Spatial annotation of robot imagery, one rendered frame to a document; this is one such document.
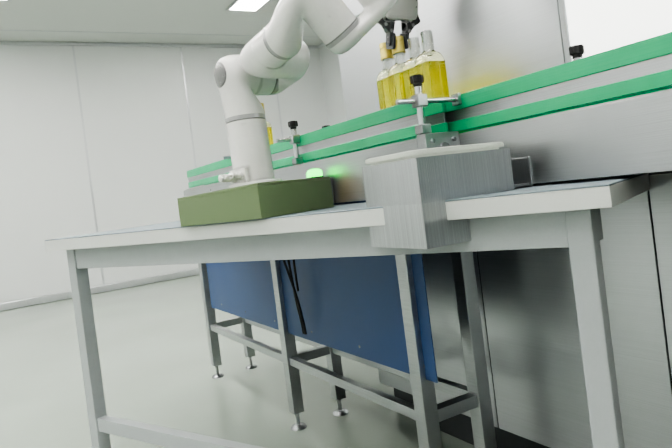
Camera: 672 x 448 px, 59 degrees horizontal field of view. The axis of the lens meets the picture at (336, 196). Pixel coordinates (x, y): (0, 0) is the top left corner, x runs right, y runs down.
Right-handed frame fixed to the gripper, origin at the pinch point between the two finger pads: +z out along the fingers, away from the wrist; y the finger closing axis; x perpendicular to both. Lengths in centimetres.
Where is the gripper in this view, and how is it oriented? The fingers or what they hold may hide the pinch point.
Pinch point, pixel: (397, 41)
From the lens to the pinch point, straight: 160.7
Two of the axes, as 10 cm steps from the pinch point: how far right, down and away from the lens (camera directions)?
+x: 5.1, 2.1, -8.4
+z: -0.1, 9.7, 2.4
